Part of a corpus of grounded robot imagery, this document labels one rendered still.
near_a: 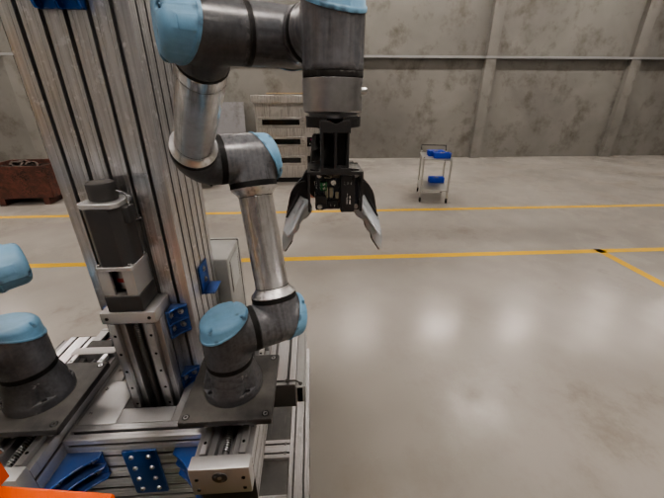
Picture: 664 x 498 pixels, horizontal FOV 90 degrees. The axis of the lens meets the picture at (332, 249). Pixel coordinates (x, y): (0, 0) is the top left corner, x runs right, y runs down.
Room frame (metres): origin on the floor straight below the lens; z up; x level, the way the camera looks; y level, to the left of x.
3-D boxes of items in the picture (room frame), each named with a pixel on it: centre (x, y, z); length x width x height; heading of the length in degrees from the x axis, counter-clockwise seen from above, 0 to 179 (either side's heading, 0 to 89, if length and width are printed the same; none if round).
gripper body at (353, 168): (0.46, 0.00, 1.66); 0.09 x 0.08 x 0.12; 3
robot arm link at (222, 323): (0.67, 0.26, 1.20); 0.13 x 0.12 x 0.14; 119
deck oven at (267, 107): (7.84, 0.96, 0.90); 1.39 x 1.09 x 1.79; 93
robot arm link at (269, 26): (0.54, 0.06, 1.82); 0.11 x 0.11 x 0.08; 29
